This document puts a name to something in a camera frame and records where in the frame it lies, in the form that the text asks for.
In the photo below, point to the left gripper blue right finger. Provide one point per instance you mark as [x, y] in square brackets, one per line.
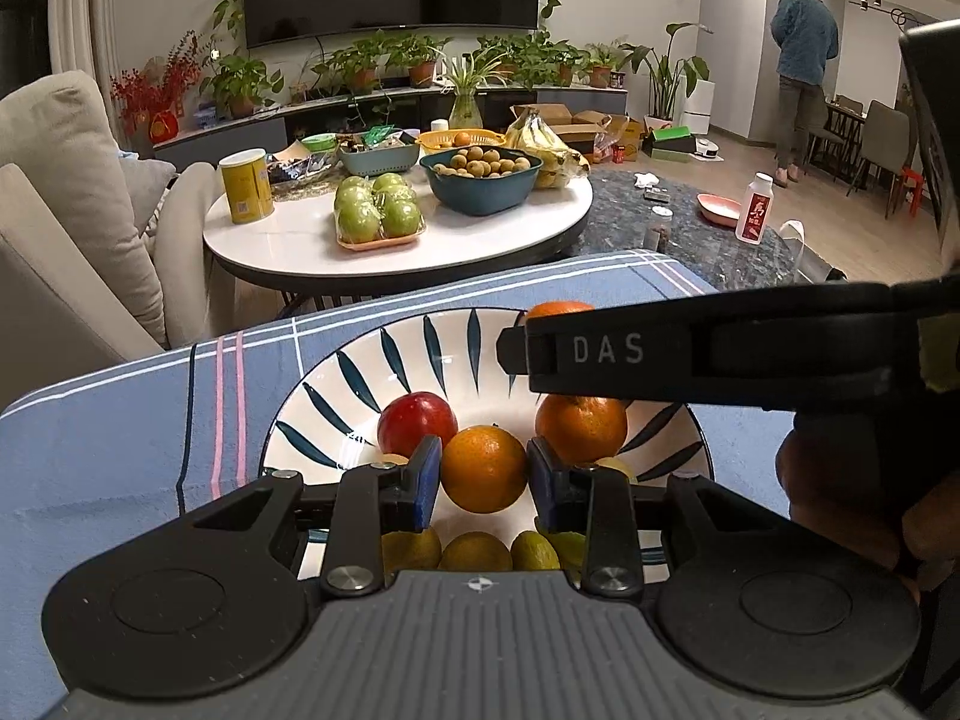
[598, 503]

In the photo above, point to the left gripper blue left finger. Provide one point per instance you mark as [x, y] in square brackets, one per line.
[367, 502]

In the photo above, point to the small green fruit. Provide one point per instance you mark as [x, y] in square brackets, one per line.
[531, 552]
[571, 550]

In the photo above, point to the red apple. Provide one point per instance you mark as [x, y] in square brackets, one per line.
[411, 418]

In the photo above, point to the small back orange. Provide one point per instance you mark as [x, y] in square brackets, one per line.
[484, 469]

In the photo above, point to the large orange tangerine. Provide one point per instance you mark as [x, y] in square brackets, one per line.
[581, 430]

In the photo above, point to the person right hand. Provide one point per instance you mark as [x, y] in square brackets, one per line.
[884, 487]

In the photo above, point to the white blue striped bowl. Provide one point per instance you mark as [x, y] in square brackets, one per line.
[328, 423]

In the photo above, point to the white red label bottle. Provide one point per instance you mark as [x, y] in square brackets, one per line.
[754, 209]

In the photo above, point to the grey dining chair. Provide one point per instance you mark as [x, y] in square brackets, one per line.
[885, 143]

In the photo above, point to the pink dish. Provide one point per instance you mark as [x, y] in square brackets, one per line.
[719, 210]

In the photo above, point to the small spice jar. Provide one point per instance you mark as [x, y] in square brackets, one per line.
[658, 229]

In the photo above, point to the white round coffee table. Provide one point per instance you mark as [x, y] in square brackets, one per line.
[294, 250]

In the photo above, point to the tray of green apples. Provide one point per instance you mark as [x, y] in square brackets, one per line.
[377, 213]

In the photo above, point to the dark marble round table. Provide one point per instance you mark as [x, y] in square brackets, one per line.
[620, 215]

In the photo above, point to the blue striped tablecloth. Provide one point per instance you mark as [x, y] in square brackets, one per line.
[92, 462]

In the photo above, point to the teal bowl of longans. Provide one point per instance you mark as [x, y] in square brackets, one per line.
[458, 189]

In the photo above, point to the teal basket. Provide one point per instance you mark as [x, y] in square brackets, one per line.
[374, 162]

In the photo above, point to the person in blue jacket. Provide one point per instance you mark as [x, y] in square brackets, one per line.
[807, 36]

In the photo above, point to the banana bunch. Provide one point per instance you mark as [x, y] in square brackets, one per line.
[560, 163]

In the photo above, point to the yellow canister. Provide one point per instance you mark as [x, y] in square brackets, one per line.
[246, 184]

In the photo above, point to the tall potted floor plant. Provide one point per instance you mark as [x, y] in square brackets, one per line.
[668, 77]

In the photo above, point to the orange fruit basket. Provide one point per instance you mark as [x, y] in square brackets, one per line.
[458, 138]

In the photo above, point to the cardboard box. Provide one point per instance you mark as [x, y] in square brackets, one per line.
[599, 136]

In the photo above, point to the beige recliner sofa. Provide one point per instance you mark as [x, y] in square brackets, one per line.
[81, 289]

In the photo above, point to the dark tv console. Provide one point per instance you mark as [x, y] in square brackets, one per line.
[276, 128]

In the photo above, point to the glass vase with plant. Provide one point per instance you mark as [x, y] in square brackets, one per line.
[463, 75]

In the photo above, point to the red flower arrangement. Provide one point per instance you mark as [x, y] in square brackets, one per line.
[150, 100]

